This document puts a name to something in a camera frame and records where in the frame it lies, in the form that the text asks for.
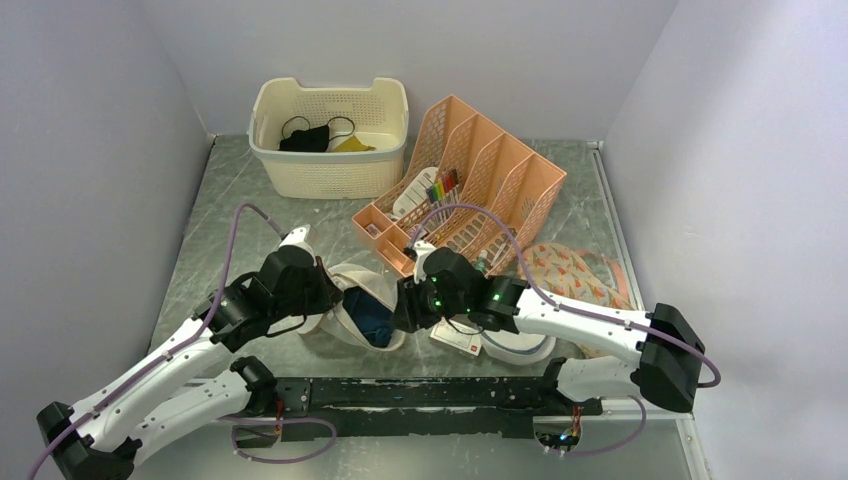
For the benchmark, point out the dark blue bra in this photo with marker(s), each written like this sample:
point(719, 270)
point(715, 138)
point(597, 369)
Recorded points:
point(371, 318)

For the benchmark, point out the white mesh laundry bag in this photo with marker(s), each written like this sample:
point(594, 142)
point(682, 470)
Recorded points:
point(338, 323)

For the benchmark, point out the cream plastic laundry basket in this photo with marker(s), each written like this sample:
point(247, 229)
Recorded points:
point(330, 143)

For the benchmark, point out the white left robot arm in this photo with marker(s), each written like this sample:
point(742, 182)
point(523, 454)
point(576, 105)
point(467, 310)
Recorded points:
point(109, 433)

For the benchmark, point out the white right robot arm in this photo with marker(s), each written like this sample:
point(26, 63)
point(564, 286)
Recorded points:
point(653, 354)

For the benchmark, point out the black face mask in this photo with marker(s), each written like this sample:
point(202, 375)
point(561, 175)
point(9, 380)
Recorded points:
point(312, 139)

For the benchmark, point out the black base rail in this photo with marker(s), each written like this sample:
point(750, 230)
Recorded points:
point(359, 407)

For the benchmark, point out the peach plastic desk organizer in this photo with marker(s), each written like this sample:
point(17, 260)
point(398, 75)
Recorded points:
point(501, 185)

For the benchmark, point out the white red card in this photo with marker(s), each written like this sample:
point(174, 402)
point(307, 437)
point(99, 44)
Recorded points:
point(458, 337)

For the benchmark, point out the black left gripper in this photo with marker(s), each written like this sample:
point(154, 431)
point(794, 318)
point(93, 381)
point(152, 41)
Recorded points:
point(326, 296)

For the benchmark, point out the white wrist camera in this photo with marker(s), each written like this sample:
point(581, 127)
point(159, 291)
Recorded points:
point(299, 237)
point(418, 252)

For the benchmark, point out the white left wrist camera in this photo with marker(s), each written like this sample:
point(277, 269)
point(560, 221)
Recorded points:
point(299, 237)

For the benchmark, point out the yellow cloth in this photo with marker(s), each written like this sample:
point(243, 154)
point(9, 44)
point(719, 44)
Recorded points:
point(352, 144)

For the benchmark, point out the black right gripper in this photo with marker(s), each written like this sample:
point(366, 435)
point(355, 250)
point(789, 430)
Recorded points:
point(409, 315)

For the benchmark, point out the orange patterned fabric bag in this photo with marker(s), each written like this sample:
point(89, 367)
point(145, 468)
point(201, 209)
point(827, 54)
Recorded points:
point(578, 274)

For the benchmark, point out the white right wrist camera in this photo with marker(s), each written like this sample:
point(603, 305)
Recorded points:
point(418, 252)

